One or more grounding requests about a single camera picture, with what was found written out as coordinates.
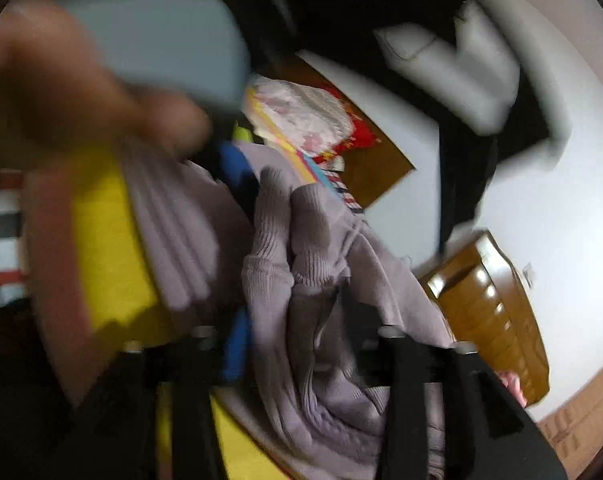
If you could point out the pink floral quilt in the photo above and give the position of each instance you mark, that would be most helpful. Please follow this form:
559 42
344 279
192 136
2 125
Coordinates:
310 119

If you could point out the red embroidered pillow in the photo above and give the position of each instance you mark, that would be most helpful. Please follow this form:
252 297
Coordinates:
362 135

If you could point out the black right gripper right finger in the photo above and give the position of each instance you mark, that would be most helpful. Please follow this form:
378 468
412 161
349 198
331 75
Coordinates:
488 435

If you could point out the glossy brown padded headboard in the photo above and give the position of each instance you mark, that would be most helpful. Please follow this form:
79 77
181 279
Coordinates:
484 301

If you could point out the red checked bed sheet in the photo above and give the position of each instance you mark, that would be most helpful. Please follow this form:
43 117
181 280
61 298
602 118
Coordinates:
13 259

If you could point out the white wall socket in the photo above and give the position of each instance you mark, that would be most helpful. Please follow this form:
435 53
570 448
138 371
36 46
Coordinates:
529 275

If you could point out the dark brown flat headboard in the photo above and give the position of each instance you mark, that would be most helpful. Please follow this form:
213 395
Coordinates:
369 172

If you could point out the colourful striped blanket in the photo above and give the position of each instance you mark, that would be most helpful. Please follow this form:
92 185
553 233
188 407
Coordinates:
90 279

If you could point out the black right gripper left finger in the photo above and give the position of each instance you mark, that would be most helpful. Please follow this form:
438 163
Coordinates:
122 408

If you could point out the pink fleece blanket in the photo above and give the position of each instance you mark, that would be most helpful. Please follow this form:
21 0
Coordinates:
512 382

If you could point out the person's left hand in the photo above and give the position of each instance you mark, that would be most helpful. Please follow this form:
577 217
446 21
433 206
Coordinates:
56 94

